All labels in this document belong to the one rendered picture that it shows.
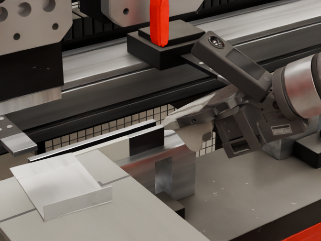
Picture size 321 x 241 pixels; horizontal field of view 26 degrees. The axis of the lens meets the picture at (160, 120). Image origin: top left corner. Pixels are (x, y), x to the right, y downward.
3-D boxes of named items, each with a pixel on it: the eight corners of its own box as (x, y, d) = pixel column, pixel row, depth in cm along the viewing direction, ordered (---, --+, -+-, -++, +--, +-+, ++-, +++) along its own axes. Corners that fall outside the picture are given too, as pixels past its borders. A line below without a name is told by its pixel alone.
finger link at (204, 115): (176, 132, 95) (229, 115, 90) (171, 123, 95) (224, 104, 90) (189, 118, 99) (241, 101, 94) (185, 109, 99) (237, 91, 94)
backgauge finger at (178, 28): (213, 102, 110) (214, 73, 108) (126, 52, 129) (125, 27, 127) (270, 84, 116) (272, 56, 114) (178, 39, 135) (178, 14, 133)
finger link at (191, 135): (167, 163, 100) (220, 147, 95) (148, 127, 99) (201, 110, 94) (176, 153, 103) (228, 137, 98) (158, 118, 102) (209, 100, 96)
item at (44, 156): (39, 187, 91) (37, 167, 90) (29, 177, 93) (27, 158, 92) (164, 144, 101) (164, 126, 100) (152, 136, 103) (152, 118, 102)
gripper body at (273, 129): (223, 160, 95) (302, 138, 88) (195, 105, 93) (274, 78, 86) (242, 136, 101) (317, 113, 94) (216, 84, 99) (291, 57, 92)
